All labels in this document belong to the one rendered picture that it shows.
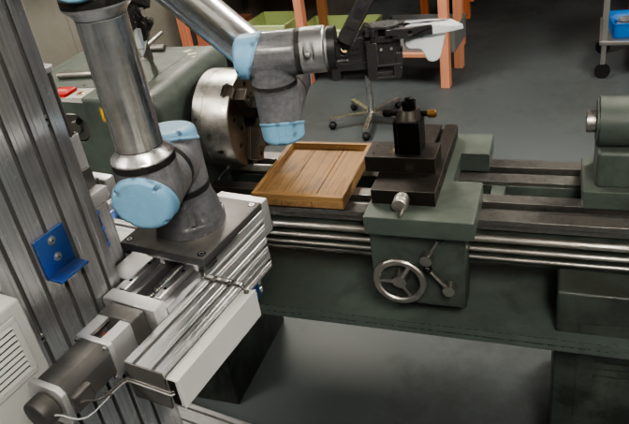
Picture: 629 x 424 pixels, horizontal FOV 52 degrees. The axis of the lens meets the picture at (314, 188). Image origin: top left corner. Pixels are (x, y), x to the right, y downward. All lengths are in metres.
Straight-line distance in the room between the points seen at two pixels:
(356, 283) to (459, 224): 0.56
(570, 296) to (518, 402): 0.71
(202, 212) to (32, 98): 0.39
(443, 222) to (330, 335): 1.18
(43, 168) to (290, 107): 0.50
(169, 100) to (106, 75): 0.88
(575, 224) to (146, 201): 1.16
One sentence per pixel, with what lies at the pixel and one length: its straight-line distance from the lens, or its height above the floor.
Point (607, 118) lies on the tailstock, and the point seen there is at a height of 1.12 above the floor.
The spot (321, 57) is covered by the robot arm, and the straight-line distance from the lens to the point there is 1.04.
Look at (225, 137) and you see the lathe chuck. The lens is 1.99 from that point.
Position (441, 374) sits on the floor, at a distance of 2.61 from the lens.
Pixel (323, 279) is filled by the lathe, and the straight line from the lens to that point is 2.21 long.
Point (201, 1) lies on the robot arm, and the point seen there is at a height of 1.63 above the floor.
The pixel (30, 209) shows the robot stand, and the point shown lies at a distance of 1.30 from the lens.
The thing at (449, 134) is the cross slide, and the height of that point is 0.97.
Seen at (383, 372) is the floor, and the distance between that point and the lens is 2.62.
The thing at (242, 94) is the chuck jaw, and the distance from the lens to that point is 2.00.
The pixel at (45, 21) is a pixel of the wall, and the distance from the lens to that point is 5.10.
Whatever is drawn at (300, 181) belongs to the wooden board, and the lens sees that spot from 2.09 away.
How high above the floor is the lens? 1.88
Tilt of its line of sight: 29 degrees down
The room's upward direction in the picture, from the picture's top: 9 degrees counter-clockwise
